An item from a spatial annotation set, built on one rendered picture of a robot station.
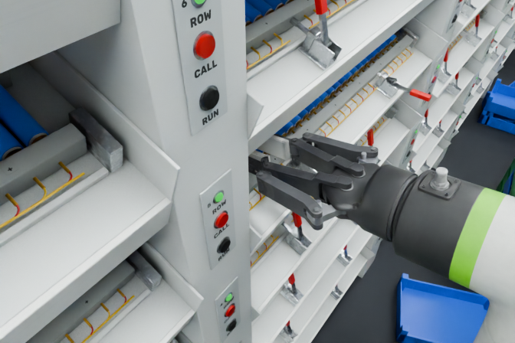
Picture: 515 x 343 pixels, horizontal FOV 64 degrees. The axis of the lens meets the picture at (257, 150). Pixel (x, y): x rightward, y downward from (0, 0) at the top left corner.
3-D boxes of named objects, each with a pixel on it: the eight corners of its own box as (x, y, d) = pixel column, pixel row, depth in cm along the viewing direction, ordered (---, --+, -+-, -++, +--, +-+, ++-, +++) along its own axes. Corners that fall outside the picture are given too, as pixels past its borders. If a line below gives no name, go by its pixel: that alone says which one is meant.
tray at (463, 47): (485, 37, 143) (516, 4, 132) (415, 121, 108) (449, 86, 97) (437, 3, 147) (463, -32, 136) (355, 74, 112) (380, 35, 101)
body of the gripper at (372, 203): (429, 158, 42) (349, 133, 47) (391, 208, 37) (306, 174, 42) (421, 211, 46) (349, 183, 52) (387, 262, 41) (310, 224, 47)
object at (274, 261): (400, 139, 102) (434, 104, 91) (244, 328, 67) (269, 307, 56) (337, 89, 106) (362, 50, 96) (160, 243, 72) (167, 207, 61)
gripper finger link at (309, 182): (354, 204, 46) (349, 212, 45) (267, 180, 51) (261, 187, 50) (354, 177, 44) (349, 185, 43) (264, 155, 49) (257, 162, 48)
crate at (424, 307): (489, 305, 137) (498, 293, 132) (499, 367, 123) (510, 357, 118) (397, 284, 143) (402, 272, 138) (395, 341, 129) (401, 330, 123)
